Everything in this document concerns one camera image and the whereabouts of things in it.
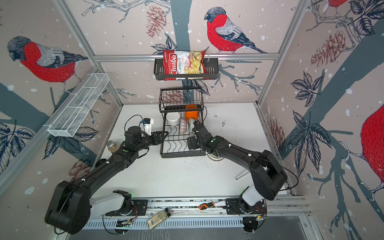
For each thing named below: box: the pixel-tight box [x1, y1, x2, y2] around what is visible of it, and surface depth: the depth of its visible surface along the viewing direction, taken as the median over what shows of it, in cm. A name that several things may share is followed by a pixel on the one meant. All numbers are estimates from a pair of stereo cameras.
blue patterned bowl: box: [179, 118, 187, 134], surface depth 97 cm
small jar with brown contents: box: [106, 140, 119, 153], surface depth 89 cm
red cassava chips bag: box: [163, 50, 209, 81], surface depth 89 cm
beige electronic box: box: [146, 207, 171, 230], surface depth 69 cm
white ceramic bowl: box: [166, 112, 181, 126], surface depth 106 cm
